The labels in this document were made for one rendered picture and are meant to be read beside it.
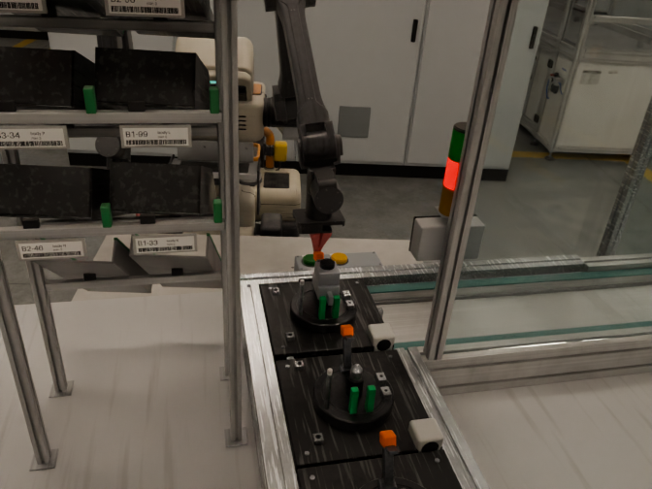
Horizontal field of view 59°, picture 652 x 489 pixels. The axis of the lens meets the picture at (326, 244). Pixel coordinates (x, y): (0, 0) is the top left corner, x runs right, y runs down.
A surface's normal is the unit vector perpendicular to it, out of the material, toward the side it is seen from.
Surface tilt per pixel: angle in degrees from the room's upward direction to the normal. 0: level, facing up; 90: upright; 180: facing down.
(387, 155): 90
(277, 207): 90
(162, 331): 0
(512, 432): 0
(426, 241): 90
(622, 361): 90
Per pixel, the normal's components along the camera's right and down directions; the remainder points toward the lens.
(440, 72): 0.06, 0.51
